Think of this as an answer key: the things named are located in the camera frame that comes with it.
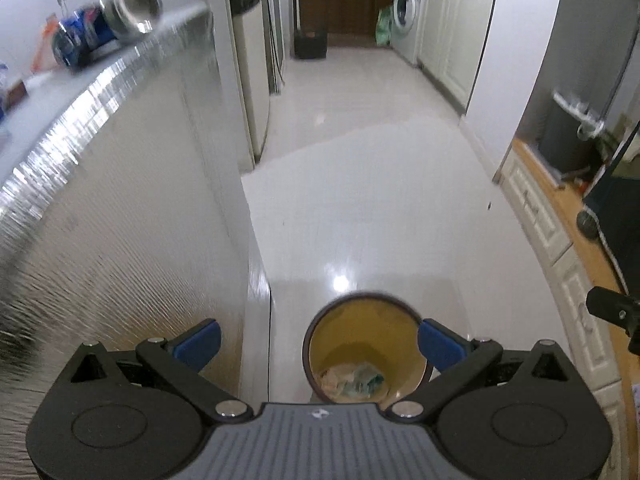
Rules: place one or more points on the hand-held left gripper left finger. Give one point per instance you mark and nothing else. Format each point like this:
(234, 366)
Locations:
(197, 345)

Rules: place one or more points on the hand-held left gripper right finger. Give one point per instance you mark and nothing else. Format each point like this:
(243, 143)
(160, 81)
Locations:
(440, 345)

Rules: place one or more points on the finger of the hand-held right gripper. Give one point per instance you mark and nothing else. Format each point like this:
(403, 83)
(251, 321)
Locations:
(620, 312)

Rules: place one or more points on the yellow waste bin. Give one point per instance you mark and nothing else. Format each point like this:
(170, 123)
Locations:
(350, 330)

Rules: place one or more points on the pile of wrappers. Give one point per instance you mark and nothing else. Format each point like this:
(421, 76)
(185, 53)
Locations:
(350, 382)

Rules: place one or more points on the blue white snack wrapper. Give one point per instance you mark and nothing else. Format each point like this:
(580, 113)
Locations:
(15, 94)

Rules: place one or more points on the orange white plastic wrapper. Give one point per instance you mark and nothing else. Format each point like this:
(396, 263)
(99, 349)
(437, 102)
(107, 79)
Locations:
(42, 55)

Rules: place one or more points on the blue soda can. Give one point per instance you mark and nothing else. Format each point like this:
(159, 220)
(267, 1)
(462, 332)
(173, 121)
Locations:
(85, 30)

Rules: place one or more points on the grey trash bin white liner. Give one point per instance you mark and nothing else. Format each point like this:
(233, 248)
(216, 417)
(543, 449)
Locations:
(560, 135)

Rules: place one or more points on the black printed cloth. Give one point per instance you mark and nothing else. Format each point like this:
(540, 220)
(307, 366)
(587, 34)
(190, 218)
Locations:
(620, 220)

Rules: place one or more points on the white low drawer cabinet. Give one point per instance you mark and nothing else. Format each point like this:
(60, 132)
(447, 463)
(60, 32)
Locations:
(540, 210)

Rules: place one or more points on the foil-covered table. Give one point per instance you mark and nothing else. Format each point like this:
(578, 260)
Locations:
(125, 185)

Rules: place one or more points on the white refrigerator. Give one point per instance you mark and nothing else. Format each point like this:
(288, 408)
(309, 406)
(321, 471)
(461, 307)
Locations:
(250, 60)

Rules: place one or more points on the white kitchen cabinets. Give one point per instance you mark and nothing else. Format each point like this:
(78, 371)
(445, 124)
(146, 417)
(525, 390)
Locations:
(450, 25)

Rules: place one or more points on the black floor box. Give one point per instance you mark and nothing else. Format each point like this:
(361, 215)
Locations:
(310, 44)

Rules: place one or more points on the green plastic bag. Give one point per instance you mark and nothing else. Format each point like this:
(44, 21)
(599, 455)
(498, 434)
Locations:
(385, 25)

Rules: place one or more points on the frosted glass sliding door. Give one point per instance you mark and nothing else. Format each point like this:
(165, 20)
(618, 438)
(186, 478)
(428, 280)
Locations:
(282, 20)

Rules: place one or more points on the white washing machine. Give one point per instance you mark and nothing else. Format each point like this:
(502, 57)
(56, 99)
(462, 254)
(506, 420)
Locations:
(407, 10)

